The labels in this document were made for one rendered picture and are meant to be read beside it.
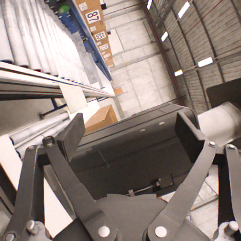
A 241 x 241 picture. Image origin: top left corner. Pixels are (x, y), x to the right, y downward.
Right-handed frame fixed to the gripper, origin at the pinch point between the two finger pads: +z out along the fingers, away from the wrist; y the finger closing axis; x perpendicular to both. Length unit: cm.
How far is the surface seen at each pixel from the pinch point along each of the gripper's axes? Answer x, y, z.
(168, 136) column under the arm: -6.6, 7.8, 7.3
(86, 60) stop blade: 5, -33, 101
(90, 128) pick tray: -17.8, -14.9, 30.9
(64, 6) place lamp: 40, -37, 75
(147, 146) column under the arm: -8.2, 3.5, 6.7
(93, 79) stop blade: -10, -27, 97
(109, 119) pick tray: -27, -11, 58
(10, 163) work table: -4.8, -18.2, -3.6
